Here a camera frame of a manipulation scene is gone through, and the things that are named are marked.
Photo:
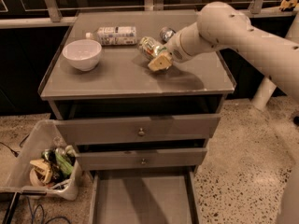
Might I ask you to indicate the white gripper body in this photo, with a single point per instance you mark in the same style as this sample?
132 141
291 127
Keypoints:
175 49

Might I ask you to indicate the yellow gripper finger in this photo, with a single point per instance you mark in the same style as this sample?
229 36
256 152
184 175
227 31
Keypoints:
162 61

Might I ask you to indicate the green 7up can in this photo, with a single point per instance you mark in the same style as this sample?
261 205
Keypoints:
152 49

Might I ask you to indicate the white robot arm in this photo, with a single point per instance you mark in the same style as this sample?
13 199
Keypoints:
250 173

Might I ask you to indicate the silver crushed can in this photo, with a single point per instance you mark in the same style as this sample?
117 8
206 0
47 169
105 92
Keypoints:
166 33

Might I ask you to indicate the brass top drawer knob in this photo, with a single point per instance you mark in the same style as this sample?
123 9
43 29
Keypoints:
141 132

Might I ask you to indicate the grey drawer cabinet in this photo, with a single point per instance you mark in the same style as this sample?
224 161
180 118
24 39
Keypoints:
122 86

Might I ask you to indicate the top grey drawer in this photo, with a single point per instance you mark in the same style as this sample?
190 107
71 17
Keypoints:
125 130

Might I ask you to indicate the grey drawer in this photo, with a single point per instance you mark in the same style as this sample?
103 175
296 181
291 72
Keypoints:
125 130
116 160
146 196

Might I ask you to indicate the middle grey drawer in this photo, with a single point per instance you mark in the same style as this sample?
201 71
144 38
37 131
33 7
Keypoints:
116 160

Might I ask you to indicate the bottom grey drawer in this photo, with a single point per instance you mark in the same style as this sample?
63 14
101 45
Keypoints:
146 196

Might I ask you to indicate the white labelled plastic bottle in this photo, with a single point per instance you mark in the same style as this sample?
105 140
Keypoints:
114 36

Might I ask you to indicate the white ceramic bowl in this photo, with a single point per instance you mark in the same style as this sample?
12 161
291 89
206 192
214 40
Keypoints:
83 54

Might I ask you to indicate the green bag in bin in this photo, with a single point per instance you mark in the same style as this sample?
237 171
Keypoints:
64 165

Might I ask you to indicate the metal railing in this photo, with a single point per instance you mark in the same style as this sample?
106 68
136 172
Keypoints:
124 6

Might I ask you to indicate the clear plastic bin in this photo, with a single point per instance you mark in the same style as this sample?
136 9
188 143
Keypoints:
44 136

